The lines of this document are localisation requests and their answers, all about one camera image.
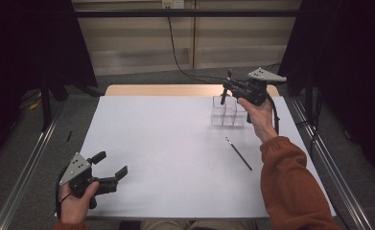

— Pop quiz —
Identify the person's left hand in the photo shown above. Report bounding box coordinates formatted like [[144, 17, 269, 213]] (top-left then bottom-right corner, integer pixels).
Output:
[[59, 181, 101, 224]]

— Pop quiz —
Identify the white table mat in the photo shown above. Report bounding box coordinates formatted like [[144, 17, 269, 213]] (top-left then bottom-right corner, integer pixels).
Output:
[[75, 95, 337, 220]]

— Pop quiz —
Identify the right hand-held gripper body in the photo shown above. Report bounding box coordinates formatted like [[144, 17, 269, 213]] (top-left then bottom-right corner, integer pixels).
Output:
[[231, 66, 288, 107]]

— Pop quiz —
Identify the hand-held gripper cable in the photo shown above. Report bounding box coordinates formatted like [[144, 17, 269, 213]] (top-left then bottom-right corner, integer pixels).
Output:
[[265, 93, 281, 136], [54, 169, 73, 219]]

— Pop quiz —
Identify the thin black brush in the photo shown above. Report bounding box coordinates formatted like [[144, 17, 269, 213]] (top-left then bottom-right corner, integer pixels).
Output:
[[224, 136, 253, 172]]

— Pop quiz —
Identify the black stand post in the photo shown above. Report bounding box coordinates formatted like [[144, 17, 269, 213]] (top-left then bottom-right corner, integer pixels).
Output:
[[304, 68, 316, 121], [39, 73, 54, 132]]

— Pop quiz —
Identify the black curtain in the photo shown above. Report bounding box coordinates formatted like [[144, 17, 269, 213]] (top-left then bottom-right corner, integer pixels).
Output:
[[0, 0, 99, 171], [276, 0, 375, 180]]

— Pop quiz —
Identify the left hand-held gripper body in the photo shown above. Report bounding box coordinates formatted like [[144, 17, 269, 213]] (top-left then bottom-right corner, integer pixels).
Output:
[[59, 151, 120, 211]]

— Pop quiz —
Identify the clear plastic organizer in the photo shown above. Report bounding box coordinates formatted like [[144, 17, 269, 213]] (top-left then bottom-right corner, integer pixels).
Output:
[[210, 95, 250, 128]]

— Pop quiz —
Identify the person's right hand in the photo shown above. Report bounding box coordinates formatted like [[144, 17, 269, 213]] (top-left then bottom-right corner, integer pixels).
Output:
[[237, 97, 279, 144]]

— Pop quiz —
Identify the aluminium rail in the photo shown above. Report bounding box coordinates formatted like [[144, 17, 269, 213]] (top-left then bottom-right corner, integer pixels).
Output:
[[290, 98, 374, 230], [0, 104, 64, 230]]

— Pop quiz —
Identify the black wall cable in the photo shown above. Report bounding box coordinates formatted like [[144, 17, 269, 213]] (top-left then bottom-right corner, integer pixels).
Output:
[[166, 6, 282, 84]]

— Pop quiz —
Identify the black horizontal frame bar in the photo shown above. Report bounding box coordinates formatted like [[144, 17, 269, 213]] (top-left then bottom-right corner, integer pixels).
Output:
[[74, 9, 301, 18]]

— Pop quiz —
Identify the white wall socket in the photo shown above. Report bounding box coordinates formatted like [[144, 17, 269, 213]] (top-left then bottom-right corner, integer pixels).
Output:
[[161, 0, 185, 10]]

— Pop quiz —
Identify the right hand-held gripper cable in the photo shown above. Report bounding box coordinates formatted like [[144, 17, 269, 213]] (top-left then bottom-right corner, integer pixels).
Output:
[[265, 93, 281, 136]]

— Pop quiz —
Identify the left hand-held gripper cable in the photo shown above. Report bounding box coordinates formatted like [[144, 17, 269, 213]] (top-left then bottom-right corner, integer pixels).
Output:
[[54, 169, 73, 219]]

